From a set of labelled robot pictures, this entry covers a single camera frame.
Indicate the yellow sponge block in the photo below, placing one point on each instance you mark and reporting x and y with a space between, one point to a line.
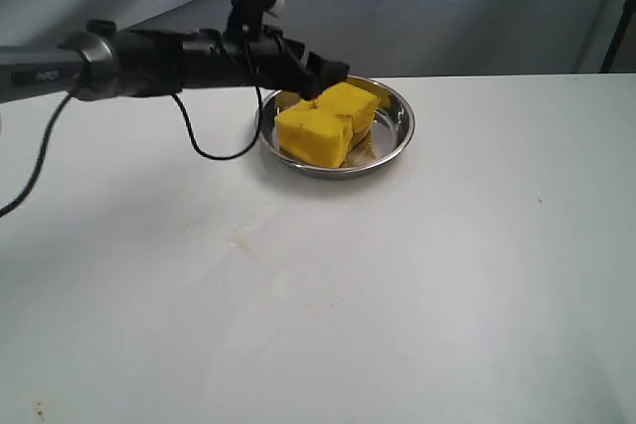
321 132

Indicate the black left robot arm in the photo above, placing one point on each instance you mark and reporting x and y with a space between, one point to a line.
103 62

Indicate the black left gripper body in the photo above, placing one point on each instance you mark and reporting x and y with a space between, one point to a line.
273 61

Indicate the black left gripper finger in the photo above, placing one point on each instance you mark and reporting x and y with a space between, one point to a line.
325 72
309 87

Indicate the black stand pole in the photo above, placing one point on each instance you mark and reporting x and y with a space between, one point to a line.
628 9

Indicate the round stainless steel pan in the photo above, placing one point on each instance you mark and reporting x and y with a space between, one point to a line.
391 132

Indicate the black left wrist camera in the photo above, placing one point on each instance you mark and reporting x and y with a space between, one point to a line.
245 20

